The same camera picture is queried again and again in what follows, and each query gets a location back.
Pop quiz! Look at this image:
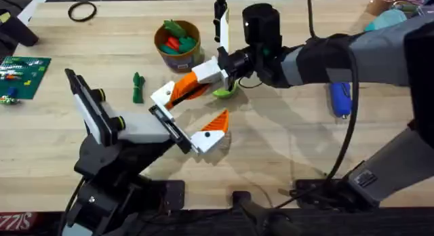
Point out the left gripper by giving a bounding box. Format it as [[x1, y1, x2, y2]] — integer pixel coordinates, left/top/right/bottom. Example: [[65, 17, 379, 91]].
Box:
[[74, 80, 231, 183]]

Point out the orange ribbed wedge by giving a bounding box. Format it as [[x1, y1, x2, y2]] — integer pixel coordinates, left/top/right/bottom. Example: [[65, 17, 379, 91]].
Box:
[[165, 90, 191, 111]]

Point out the green toy vegetable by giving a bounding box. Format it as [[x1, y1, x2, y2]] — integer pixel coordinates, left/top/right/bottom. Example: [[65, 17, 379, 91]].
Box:
[[132, 71, 147, 104]]

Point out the green disc with holes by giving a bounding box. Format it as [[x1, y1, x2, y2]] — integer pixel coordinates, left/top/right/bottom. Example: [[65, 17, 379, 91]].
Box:
[[212, 81, 239, 100]]

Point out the brown tub with toys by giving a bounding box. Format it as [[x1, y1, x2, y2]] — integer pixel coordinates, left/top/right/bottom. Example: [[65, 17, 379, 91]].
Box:
[[153, 19, 205, 74]]

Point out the black upright wrist plate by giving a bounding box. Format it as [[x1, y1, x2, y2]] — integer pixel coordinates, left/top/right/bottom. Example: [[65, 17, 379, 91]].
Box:
[[64, 68, 115, 147], [212, 0, 231, 55]]

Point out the green board with blocks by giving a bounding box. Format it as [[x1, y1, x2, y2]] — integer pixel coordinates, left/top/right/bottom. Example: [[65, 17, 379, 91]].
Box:
[[0, 56, 52, 101]]

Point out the white paper sheet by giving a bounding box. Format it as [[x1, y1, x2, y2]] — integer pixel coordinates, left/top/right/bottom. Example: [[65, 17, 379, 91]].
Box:
[[16, 0, 52, 26]]

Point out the black box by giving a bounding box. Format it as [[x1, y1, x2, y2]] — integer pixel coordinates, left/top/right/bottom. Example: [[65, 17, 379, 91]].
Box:
[[0, 8, 39, 50]]

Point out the heap of coloured items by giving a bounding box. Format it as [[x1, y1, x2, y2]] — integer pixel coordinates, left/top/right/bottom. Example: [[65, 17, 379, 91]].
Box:
[[363, 0, 434, 32]]

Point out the red printed sticker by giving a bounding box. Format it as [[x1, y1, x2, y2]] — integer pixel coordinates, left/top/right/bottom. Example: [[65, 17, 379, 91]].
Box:
[[0, 211, 39, 232]]

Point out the black hanging cable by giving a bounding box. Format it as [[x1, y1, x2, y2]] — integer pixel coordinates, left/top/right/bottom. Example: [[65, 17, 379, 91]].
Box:
[[304, 0, 320, 39]]

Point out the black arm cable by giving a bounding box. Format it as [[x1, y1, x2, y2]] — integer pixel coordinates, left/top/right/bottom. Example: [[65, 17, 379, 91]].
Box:
[[56, 176, 86, 236], [273, 47, 361, 210]]

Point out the black ring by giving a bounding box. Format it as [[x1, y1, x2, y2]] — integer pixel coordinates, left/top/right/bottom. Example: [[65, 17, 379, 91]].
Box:
[[67, 1, 98, 23]]

